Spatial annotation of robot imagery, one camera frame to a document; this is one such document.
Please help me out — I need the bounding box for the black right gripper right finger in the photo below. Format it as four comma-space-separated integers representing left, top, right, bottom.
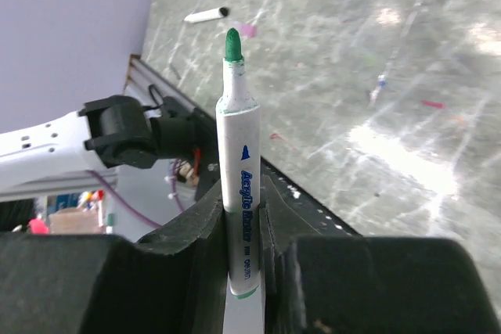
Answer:
259, 177, 500, 333

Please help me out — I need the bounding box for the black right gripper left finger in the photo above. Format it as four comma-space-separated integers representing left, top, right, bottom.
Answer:
1, 185, 227, 333

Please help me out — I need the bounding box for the white green marker pen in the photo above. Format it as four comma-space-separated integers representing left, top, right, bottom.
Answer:
215, 28, 261, 299

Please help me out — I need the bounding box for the pink pen cap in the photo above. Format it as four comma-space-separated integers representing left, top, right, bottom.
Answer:
236, 23, 257, 38

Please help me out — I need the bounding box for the white black marker pen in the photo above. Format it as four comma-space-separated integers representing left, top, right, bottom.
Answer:
183, 7, 230, 24

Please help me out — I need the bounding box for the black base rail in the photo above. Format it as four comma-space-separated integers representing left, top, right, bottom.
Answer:
156, 95, 361, 237

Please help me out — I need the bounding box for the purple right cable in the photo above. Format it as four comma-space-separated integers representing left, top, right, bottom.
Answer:
89, 157, 187, 229

